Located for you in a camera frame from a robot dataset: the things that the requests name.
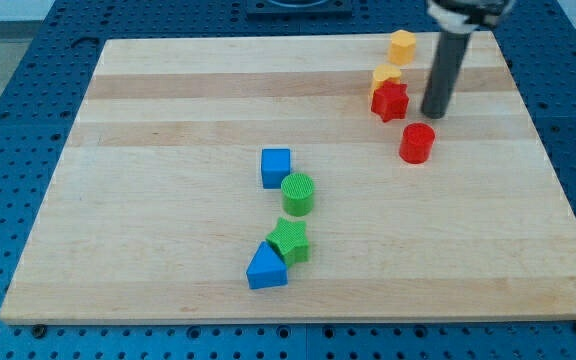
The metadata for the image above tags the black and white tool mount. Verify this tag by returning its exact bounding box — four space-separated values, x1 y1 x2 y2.
426 0 516 34

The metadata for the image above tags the blue triangle block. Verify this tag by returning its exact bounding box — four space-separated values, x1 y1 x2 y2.
246 242 288 290

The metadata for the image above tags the red star block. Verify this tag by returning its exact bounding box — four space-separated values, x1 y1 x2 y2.
371 81 409 123

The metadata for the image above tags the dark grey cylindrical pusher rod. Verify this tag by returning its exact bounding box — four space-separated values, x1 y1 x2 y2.
421 30 471 119

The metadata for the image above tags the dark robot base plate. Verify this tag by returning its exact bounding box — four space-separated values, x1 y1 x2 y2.
243 0 353 17

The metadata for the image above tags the blue cube block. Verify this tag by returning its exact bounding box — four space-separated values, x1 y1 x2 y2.
260 148 291 189

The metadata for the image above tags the red cylinder block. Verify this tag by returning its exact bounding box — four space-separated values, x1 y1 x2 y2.
399 123 435 164

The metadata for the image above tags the blue perforated table frame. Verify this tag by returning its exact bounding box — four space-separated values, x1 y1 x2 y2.
0 0 576 359

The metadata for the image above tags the green star block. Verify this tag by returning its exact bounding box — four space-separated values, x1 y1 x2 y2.
265 217 310 267

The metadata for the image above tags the yellow heart block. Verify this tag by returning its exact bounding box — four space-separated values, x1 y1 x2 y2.
370 63 402 96

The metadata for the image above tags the light wooden board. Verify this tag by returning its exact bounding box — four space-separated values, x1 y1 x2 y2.
0 32 576 325

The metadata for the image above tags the yellow hexagon block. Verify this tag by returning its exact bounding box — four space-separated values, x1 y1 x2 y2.
388 30 417 65

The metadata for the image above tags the green cylinder block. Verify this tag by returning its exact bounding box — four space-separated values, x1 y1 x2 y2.
280 173 315 217

